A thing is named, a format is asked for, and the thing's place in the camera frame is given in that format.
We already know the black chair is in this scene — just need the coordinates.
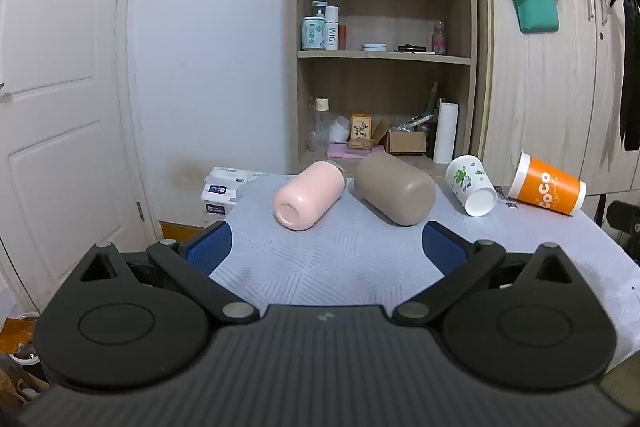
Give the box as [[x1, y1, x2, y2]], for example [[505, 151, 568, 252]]
[[596, 194, 640, 254]]

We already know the clear bottle with beige cap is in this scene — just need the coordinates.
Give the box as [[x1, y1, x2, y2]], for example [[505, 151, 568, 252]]
[[307, 97, 331, 152]]

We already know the open cardboard box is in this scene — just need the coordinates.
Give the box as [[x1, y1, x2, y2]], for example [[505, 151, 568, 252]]
[[372, 121, 429, 156]]

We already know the white tube bottle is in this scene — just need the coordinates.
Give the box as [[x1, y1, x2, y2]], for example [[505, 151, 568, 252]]
[[325, 6, 340, 52]]

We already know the white paper roll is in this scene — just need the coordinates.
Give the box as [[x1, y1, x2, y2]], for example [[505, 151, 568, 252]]
[[433, 102, 460, 166]]

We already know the teal label pump bottle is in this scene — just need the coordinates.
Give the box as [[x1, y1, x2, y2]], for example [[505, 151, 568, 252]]
[[300, 1, 329, 52]]

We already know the flower print wooden box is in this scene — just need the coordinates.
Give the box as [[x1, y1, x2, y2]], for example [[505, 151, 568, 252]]
[[348, 114, 374, 150]]

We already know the white panel door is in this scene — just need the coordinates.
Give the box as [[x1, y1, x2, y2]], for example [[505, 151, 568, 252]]
[[0, 0, 162, 314]]

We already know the taupe cup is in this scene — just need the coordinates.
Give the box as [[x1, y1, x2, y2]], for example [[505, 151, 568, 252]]
[[354, 152, 437, 227]]

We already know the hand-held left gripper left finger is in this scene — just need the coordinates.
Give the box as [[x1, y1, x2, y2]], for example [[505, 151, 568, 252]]
[[75, 221, 259, 325]]

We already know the pink cup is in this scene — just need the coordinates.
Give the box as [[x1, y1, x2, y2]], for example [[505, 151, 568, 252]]
[[273, 160, 347, 232]]

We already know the dark slim bottle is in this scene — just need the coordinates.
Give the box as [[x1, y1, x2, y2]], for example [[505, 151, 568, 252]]
[[424, 82, 442, 118]]

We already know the pink clear bottle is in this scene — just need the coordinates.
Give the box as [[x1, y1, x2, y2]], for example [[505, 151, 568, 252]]
[[432, 21, 448, 56]]

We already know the orange paper cup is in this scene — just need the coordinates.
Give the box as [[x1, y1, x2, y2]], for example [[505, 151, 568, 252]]
[[507, 151, 587, 217]]

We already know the wooden wardrobe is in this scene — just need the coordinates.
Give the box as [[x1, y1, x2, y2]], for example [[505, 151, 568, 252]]
[[475, 0, 640, 198]]

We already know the white cup with green print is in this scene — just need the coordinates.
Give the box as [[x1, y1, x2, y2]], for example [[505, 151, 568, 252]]
[[445, 155, 498, 217]]

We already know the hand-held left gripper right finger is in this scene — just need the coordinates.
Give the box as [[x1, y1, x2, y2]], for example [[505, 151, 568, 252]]
[[392, 221, 576, 327]]

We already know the pink pad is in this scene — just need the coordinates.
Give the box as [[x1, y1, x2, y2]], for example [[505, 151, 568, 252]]
[[327, 143, 387, 160]]

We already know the black ribbon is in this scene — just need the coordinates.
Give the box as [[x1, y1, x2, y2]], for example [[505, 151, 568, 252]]
[[609, 0, 640, 152]]

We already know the small white container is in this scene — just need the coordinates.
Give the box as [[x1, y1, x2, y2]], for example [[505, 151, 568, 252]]
[[329, 117, 351, 144]]

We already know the pale blue patterned table cloth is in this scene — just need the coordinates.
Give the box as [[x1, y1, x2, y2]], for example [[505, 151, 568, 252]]
[[209, 172, 640, 380]]

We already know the white tissue pack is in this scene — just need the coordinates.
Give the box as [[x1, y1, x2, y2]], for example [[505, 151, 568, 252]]
[[201, 184, 242, 216], [205, 167, 275, 198]]

